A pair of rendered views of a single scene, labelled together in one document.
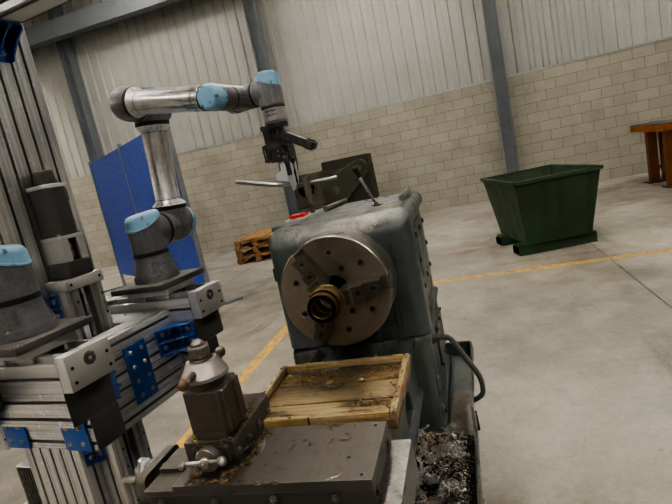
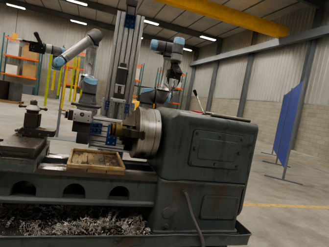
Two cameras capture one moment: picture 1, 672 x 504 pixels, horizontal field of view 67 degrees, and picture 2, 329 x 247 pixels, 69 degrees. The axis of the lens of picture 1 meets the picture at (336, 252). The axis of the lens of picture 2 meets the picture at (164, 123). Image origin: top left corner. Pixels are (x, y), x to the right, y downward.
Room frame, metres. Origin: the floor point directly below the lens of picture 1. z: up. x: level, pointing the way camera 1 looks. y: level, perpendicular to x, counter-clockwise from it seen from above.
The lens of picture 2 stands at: (0.68, -1.29, 1.29)
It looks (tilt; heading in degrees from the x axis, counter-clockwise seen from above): 5 degrees down; 56
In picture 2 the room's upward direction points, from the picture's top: 10 degrees clockwise
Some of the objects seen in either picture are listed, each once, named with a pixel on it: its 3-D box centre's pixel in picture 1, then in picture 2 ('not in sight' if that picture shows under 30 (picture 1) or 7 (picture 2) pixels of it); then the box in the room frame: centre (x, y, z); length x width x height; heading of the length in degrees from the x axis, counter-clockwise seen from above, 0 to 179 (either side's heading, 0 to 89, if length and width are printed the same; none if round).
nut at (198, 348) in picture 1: (198, 349); (34, 101); (0.81, 0.26, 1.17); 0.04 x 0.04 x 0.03
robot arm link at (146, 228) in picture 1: (146, 231); (148, 95); (1.72, 0.61, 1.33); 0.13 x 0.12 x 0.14; 154
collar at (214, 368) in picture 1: (203, 367); (33, 107); (0.81, 0.26, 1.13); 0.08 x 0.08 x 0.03
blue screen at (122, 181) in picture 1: (139, 221); (284, 126); (7.73, 2.81, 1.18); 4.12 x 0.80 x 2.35; 36
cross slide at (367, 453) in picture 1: (261, 466); (26, 141); (0.79, 0.20, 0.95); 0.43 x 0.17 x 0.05; 74
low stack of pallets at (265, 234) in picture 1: (266, 243); not in sight; (9.58, 1.26, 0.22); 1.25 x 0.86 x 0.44; 167
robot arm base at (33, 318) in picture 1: (20, 315); (88, 98); (1.26, 0.82, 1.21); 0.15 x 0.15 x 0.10
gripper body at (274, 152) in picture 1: (278, 143); (174, 69); (1.61, 0.11, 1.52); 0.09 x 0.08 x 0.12; 76
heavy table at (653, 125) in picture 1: (661, 152); not in sight; (8.47, -5.70, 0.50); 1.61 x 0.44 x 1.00; 164
